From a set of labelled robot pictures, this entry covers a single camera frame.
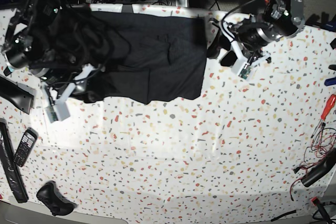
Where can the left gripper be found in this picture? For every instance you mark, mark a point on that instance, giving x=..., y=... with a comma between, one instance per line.
x=243, y=43

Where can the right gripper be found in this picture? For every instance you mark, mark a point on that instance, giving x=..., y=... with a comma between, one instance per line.
x=57, y=109

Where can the black T-shirt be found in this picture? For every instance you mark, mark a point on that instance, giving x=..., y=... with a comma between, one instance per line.
x=142, y=57

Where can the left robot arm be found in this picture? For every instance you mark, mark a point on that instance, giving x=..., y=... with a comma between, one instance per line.
x=285, y=16

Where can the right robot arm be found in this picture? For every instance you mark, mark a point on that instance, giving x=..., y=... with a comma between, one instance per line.
x=18, y=46

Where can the black curved plastic part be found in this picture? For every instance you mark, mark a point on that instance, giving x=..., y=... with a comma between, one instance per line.
x=18, y=94

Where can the long black bar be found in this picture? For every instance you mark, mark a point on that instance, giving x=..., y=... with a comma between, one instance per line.
x=10, y=168

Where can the blue marker pen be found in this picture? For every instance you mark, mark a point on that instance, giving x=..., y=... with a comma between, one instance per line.
x=330, y=82

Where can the black game controller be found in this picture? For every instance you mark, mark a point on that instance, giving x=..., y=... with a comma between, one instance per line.
x=50, y=196

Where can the red black clamp tool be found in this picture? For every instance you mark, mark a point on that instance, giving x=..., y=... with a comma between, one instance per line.
x=322, y=211

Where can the black cordless phone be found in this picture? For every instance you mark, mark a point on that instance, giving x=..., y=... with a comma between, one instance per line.
x=25, y=147

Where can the red handled screwdriver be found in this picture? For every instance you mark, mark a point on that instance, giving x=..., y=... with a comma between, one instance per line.
x=328, y=107

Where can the black cylinder handle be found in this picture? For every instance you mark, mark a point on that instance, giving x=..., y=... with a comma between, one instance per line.
x=320, y=169

